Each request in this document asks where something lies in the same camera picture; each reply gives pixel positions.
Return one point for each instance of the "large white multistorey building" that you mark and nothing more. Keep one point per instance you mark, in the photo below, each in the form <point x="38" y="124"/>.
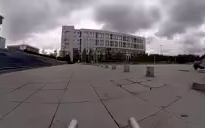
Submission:
<point x="103" y="41"/>

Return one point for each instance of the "paved stone plaza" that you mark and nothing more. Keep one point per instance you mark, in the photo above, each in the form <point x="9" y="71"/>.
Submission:
<point x="90" y="100"/>

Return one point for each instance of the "stone block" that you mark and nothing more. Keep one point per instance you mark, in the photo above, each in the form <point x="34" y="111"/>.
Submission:
<point x="114" y="67"/>
<point x="106" y="66"/>
<point x="126" y="68"/>
<point x="150" y="71"/>

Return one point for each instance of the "row of small trees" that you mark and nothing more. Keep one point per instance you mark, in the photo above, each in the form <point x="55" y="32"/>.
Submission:
<point x="96" y="56"/>

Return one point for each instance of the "low flat building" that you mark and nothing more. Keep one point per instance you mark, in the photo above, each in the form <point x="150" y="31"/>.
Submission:
<point x="23" y="48"/>

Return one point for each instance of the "dark sculpture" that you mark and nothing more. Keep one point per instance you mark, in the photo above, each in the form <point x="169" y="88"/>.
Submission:
<point x="202" y="64"/>

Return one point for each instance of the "robot's own part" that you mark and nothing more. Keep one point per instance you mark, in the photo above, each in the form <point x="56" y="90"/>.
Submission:
<point x="72" y="123"/>
<point x="134" y="123"/>

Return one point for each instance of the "low concrete ledge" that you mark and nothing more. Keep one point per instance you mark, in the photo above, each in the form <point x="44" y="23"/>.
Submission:
<point x="203" y="87"/>

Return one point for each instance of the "wide outdoor steps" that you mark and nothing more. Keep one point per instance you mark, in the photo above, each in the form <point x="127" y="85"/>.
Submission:
<point x="13" y="60"/>

